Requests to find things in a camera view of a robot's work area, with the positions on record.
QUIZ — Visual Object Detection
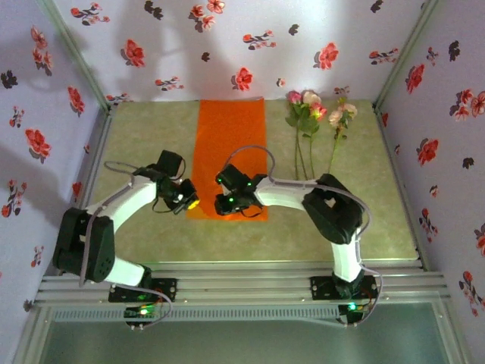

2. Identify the orange wrapping paper sheet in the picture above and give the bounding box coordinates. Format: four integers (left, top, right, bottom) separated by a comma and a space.
186, 97, 269, 223

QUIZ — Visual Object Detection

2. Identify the aluminium side rail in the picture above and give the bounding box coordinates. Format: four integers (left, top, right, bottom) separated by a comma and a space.
374, 105, 429, 271
60, 108, 117, 274

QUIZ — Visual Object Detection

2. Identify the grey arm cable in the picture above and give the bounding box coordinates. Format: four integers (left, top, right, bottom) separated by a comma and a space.
77, 161, 174, 331
223, 146, 386, 329

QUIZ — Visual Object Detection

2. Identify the cream artificial flower stem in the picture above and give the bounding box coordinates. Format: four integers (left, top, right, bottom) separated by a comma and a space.
297, 89, 323, 181

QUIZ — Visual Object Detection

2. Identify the pale peach artificial flower stem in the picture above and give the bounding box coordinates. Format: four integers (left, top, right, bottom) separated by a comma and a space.
326, 97, 359, 174

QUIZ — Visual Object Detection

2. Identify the aluminium lower frame post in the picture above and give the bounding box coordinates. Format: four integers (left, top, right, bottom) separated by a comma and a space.
11, 306, 52, 364
431, 299, 473, 364

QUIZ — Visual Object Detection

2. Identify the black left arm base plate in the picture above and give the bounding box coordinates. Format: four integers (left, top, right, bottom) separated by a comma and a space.
108, 278, 179, 304

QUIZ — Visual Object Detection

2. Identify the deep pink artificial flower stem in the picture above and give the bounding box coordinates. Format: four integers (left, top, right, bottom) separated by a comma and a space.
308, 102, 329, 181

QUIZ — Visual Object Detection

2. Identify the grey left arm cable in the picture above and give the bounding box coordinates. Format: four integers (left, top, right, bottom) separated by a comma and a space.
77, 161, 174, 331

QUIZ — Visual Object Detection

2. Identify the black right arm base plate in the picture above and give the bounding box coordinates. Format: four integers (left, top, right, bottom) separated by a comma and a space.
309, 275, 380, 303

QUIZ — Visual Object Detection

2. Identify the grey right arm cable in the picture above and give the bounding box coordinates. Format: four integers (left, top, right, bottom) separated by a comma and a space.
223, 146, 386, 329

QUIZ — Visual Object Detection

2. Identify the aluminium mounting rail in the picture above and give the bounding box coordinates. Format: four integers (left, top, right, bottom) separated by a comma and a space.
33, 260, 452, 306

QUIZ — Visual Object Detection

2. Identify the aluminium corner post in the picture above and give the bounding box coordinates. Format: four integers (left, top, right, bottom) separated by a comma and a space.
39, 0, 114, 113
373, 0, 443, 113

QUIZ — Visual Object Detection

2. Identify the grey slotted cable duct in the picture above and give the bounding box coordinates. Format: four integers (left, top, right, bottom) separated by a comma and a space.
48, 305, 342, 323

